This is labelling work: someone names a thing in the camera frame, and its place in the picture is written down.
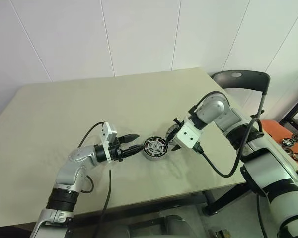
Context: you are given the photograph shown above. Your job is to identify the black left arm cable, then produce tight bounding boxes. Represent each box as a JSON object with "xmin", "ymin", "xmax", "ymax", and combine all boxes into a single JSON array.
[{"xmin": 78, "ymin": 121, "xmax": 106, "ymax": 149}]

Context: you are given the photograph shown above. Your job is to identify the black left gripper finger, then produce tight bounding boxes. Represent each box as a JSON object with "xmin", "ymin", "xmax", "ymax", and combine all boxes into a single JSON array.
[
  {"xmin": 118, "ymin": 133, "xmax": 140, "ymax": 145},
  {"xmin": 122, "ymin": 145, "xmax": 145, "ymax": 158}
]

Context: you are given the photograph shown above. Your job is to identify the silver motor stator housing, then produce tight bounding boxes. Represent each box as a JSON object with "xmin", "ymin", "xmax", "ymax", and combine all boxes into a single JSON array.
[{"xmin": 141, "ymin": 138, "xmax": 168, "ymax": 162}]

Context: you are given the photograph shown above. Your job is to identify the black metal rack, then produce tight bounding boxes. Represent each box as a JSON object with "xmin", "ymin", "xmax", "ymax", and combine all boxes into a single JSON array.
[{"xmin": 279, "ymin": 93, "xmax": 298, "ymax": 129}]

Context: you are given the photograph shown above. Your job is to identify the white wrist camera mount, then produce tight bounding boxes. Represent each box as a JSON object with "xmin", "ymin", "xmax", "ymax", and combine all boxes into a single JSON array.
[
  {"xmin": 99, "ymin": 121, "xmax": 119, "ymax": 163},
  {"xmin": 175, "ymin": 120, "xmax": 205, "ymax": 150}
]

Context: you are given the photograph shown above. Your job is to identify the black table leg frame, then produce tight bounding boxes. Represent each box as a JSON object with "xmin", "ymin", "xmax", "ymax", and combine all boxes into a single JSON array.
[{"xmin": 72, "ymin": 184, "xmax": 254, "ymax": 224}]

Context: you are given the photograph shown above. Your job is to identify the round cover plate with circuit board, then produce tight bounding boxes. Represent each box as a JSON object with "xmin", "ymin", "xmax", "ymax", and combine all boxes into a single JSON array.
[{"xmin": 165, "ymin": 125, "xmax": 182, "ymax": 145}]

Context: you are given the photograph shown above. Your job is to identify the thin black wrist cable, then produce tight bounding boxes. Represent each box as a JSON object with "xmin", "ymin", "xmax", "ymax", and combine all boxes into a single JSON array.
[
  {"xmin": 188, "ymin": 91, "xmax": 223, "ymax": 115},
  {"xmin": 79, "ymin": 174, "xmax": 94, "ymax": 194}
]

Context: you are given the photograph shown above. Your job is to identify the grey rounded shape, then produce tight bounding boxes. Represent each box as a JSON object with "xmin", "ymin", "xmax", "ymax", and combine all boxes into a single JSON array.
[{"xmin": 163, "ymin": 214, "xmax": 197, "ymax": 238}]

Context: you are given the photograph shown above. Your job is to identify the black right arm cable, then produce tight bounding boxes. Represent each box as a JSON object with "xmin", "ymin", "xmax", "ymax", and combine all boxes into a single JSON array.
[{"xmin": 193, "ymin": 118, "xmax": 264, "ymax": 178}]

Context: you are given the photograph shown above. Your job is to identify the black rimmed rotor wheel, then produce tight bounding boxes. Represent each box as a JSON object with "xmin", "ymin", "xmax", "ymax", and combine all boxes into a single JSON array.
[{"xmin": 143, "ymin": 138, "xmax": 167, "ymax": 157}]

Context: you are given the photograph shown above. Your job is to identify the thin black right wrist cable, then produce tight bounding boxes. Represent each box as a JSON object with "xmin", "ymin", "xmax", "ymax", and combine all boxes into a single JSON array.
[{"xmin": 188, "ymin": 91, "xmax": 223, "ymax": 115}]

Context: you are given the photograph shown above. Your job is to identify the loose black cable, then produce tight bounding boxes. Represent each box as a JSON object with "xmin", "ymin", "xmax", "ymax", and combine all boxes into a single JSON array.
[{"xmin": 95, "ymin": 169, "xmax": 112, "ymax": 238}]

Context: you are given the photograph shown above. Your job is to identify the thin black left wrist cable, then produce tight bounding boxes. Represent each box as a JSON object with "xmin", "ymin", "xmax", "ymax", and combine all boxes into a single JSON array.
[{"xmin": 79, "ymin": 174, "xmax": 94, "ymax": 194}]

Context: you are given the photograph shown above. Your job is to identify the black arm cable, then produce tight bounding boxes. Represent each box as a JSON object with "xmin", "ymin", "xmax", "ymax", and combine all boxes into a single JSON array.
[
  {"xmin": 78, "ymin": 121, "xmax": 106, "ymax": 149},
  {"xmin": 193, "ymin": 118, "xmax": 264, "ymax": 178}
]

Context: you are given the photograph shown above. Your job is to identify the orange tray with wheels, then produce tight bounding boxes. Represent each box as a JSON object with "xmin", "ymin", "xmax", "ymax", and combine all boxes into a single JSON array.
[{"xmin": 259, "ymin": 119, "xmax": 298, "ymax": 145}]

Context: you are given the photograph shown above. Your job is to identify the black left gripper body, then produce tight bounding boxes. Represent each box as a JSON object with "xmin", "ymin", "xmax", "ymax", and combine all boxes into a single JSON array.
[{"xmin": 108, "ymin": 137, "xmax": 125, "ymax": 163}]

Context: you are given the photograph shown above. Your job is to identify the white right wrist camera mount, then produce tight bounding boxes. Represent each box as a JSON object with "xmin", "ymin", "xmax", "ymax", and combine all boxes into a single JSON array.
[{"xmin": 175, "ymin": 120, "xmax": 205, "ymax": 150}]

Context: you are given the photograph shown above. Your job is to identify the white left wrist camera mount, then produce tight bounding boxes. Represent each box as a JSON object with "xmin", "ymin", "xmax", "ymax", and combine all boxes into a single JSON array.
[{"xmin": 99, "ymin": 121, "xmax": 119, "ymax": 163}]

